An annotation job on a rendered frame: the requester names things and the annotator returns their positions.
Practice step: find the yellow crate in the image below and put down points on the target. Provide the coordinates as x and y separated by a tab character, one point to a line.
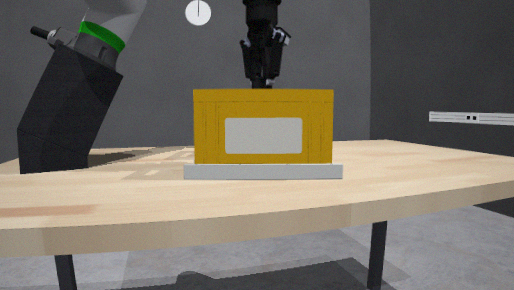
264	126

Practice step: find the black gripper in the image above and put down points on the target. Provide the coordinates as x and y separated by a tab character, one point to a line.
266	49

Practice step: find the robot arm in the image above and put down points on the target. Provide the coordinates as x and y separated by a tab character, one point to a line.
104	30

